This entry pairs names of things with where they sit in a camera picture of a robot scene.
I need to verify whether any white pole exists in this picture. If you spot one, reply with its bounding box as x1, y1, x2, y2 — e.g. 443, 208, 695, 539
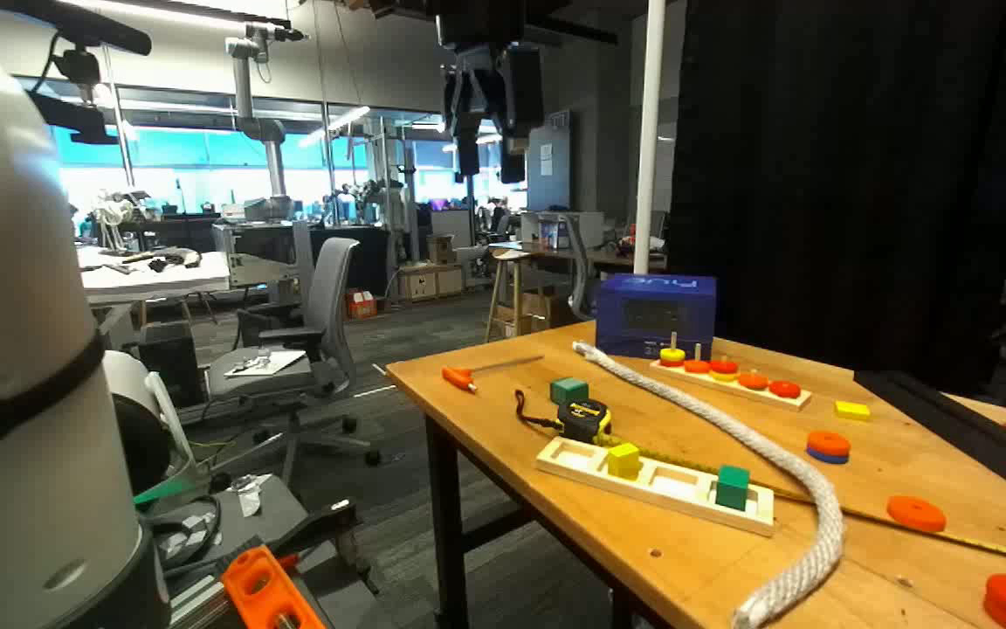
630, 0, 669, 279

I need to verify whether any thick white rope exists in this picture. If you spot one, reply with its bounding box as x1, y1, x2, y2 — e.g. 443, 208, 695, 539
568, 339, 852, 629

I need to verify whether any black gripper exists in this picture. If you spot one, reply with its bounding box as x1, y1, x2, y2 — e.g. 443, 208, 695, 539
438, 0, 549, 190

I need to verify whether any blue cardboard box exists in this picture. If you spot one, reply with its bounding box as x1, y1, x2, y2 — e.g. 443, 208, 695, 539
590, 272, 718, 360

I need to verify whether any cardboard boxes stack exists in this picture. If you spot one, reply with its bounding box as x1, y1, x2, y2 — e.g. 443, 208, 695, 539
393, 258, 469, 305

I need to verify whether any teal cube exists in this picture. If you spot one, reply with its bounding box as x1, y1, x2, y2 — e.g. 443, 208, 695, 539
549, 373, 590, 412

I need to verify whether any green cube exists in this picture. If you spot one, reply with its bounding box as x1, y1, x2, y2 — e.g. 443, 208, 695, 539
712, 460, 753, 514

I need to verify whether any black table frame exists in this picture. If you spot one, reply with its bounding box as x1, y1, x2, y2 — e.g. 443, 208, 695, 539
422, 417, 647, 629

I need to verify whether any orange and purple disc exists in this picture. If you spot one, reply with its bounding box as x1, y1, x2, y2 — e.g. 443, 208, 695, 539
802, 427, 857, 467

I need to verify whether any wooden stool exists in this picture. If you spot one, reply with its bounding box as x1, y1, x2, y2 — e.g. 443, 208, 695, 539
486, 247, 539, 342

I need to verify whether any orange plastic tool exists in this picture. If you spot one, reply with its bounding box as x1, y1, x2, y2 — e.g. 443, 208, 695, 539
220, 541, 329, 629

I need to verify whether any grey office chair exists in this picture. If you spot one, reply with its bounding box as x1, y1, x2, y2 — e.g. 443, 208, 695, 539
202, 235, 384, 467

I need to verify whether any orange tipped pen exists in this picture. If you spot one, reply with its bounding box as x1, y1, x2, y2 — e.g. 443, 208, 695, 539
440, 353, 549, 399

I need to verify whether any yellow cube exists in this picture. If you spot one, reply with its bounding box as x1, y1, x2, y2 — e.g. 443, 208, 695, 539
603, 440, 647, 481

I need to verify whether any long black bar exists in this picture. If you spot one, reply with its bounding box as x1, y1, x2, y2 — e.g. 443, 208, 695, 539
852, 368, 1006, 516

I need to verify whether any white work table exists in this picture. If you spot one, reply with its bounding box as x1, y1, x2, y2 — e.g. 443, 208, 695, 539
74, 242, 237, 312

